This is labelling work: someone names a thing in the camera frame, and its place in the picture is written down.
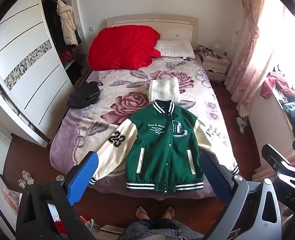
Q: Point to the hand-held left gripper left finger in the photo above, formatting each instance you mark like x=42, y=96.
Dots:
x=85, y=177

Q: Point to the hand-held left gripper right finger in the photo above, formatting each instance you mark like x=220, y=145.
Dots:
x=212, y=177

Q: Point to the green varsity jacket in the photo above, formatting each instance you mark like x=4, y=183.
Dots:
x=160, y=152

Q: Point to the dark red folded clothes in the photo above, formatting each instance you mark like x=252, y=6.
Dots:
x=67, y=56

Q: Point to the pile of clothes in basket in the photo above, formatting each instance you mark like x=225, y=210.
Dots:
x=52, y=22

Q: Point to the pair of white slippers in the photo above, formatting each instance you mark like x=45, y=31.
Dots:
x=241, y=125

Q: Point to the person's right foot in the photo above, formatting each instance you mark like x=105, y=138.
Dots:
x=168, y=213

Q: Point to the person's foot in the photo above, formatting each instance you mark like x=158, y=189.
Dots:
x=142, y=213
x=168, y=213

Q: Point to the pale floor shoes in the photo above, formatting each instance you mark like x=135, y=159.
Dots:
x=26, y=177

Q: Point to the pink crumpled garment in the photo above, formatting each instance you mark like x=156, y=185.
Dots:
x=275, y=85

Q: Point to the person's left foot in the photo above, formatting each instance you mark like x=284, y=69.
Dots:
x=142, y=213

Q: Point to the black bag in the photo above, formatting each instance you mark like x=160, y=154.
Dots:
x=85, y=96

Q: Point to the floral plush blanket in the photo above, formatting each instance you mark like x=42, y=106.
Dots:
x=117, y=85

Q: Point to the white folded knit sweater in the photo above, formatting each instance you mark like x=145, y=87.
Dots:
x=163, y=90

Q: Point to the pink floral curtain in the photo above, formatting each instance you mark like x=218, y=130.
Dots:
x=247, y=55

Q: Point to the white nightstand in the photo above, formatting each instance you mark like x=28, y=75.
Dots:
x=216, y=66

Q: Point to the white sliding wardrobe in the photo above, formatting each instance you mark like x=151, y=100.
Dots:
x=32, y=80

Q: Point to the small white table lamp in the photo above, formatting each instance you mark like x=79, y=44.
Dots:
x=217, y=47

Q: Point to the white pillow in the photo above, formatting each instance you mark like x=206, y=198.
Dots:
x=176, y=48

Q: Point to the red duvet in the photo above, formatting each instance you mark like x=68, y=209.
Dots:
x=122, y=47

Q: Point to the beige hanging coat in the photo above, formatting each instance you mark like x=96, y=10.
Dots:
x=67, y=22

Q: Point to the white wall socket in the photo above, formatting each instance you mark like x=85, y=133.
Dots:
x=92, y=28

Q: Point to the cream bed frame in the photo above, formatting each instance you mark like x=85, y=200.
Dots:
x=177, y=27

